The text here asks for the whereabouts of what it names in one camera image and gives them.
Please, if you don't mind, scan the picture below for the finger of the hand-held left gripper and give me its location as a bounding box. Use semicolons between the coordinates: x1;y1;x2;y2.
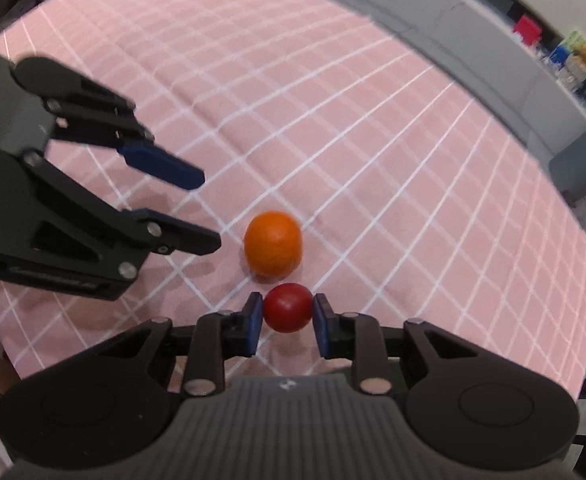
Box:
20;149;222;282
10;56;206;191

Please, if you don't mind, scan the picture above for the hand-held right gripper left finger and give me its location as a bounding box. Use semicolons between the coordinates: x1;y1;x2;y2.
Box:
97;292;265;395

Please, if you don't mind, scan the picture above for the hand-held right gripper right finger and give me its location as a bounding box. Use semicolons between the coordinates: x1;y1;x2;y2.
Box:
312;292;480;395

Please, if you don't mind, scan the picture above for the red tomato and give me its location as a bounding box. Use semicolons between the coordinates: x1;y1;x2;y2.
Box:
263;283;314;334

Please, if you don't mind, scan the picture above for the orange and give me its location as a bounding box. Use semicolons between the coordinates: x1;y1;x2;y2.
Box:
244;210;304;279

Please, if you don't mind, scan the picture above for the pink checked tablecloth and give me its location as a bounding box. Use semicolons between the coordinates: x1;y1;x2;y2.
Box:
0;0;586;397

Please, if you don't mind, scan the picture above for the red box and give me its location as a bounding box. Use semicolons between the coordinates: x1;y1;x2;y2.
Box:
515;15;542;47

